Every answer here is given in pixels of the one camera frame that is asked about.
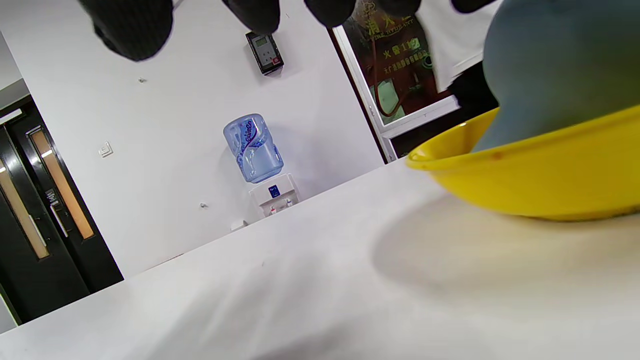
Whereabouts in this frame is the person's right hand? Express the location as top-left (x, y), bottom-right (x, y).
top-left (77, 0), bottom-right (501, 63)

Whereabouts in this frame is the blue-grey plastic funnel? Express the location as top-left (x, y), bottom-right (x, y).
top-left (472, 0), bottom-right (640, 153)

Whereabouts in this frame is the yellow bowl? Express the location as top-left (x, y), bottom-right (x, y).
top-left (405, 105), bottom-right (640, 222)

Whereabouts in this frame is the blue jug on dispenser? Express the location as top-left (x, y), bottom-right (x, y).
top-left (222, 113), bottom-right (285, 184)

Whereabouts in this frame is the white water dispenser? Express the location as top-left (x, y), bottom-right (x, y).
top-left (248, 173), bottom-right (301, 219)

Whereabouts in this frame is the black door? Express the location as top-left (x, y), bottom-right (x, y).
top-left (0, 95), bottom-right (125, 326)

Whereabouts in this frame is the black wall device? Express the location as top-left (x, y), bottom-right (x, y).
top-left (245, 31), bottom-right (285, 76)

